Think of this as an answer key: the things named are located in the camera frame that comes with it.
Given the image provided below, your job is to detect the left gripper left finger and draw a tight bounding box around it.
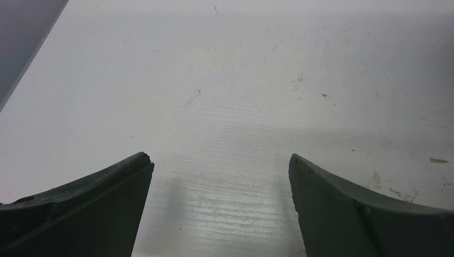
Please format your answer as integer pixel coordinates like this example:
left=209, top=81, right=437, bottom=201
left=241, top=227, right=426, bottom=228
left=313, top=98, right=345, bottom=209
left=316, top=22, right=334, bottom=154
left=1, top=152, right=154, bottom=256

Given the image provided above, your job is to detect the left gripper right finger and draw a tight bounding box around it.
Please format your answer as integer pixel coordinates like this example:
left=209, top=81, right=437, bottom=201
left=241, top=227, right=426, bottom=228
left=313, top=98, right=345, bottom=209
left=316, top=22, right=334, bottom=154
left=289, top=154, right=453, bottom=256

